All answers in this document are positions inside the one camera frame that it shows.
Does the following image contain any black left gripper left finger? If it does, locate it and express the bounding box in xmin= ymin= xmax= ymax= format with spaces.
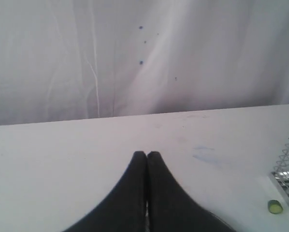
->
xmin=67 ymin=151 xmax=147 ymax=232

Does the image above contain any small green cucumber slice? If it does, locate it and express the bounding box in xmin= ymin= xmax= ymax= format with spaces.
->
xmin=267 ymin=200 xmax=283 ymax=215

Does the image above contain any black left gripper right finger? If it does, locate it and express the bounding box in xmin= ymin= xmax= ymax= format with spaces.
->
xmin=147 ymin=151 xmax=234 ymax=232

